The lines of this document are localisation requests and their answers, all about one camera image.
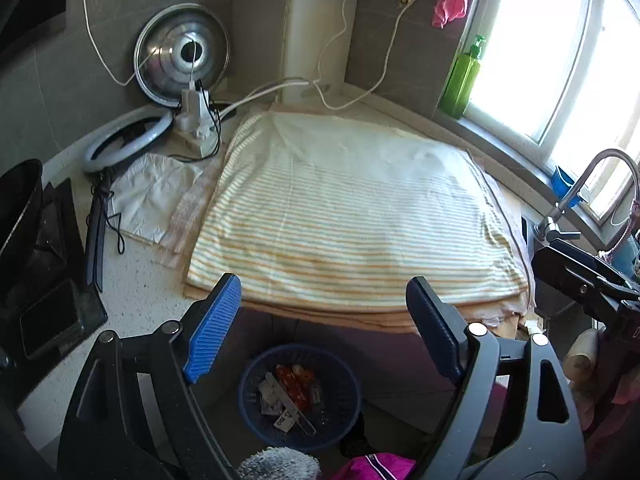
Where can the green soap bottle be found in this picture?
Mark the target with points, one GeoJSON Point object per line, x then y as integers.
{"type": "Point", "coordinates": [462, 82]}

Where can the grey fuzzy slipper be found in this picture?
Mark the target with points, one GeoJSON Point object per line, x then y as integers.
{"type": "Point", "coordinates": [280, 465]}

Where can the blue plastic basket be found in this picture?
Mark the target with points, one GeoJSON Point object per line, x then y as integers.
{"type": "Point", "coordinates": [335, 400]}

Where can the pink garment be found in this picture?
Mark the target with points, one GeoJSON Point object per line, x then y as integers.
{"type": "Point", "coordinates": [375, 467]}

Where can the steel faucet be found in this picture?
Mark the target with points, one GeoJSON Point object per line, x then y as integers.
{"type": "Point", "coordinates": [575, 190]}

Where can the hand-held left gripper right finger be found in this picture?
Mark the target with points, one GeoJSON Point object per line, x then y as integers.
{"type": "Point", "coordinates": [435, 325]}

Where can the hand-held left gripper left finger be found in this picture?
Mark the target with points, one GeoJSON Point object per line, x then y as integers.
{"type": "Point", "coordinates": [212, 325]}

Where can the steel pot lid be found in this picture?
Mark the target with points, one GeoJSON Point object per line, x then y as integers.
{"type": "Point", "coordinates": [160, 50]}

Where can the white power strip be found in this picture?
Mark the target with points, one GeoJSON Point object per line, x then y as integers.
{"type": "Point", "coordinates": [200, 137]}

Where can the black range hood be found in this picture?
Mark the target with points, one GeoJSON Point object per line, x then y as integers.
{"type": "Point", "coordinates": [25, 0]}

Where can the striped towel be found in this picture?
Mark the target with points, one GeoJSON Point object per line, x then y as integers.
{"type": "Point", "coordinates": [350, 210]}

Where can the pink cloth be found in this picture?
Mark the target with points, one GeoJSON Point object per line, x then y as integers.
{"type": "Point", "coordinates": [450, 2]}

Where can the black light stand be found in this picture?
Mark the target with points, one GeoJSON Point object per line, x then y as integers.
{"type": "Point", "coordinates": [95, 240]}

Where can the peach towel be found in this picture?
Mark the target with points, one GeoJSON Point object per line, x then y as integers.
{"type": "Point", "coordinates": [350, 322]}

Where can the blue container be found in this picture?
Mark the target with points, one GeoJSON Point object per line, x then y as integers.
{"type": "Point", "coordinates": [564, 185]}

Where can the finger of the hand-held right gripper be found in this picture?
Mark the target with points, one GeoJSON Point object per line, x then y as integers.
{"type": "Point", "coordinates": [570, 272]}

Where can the white charger plug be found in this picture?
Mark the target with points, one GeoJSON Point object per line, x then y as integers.
{"type": "Point", "coordinates": [192, 102]}

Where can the red white paper cup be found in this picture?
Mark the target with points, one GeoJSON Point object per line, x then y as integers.
{"type": "Point", "coordinates": [292, 385]}

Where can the window frame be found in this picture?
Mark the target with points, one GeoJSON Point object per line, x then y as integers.
{"type": "Point", "coordinates": [595, 35]}

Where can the white stick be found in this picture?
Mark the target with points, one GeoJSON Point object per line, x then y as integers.
{"type": "Point", "coordinates": [300, 412]}

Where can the black wok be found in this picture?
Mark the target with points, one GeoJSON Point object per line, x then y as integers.
{"type": "Point", "coordinates": [20, 210]}

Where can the white cutting board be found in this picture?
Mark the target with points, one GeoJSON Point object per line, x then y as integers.
{"type": "Point", "coordinates": [310, 35]}

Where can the white cloth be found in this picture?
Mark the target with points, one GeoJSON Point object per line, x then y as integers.
{"type": "Point", "coordinates": [150, 195]}

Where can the black phone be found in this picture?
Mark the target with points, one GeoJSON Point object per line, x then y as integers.
{"type": "Point", "coordinates": [50, 320]}

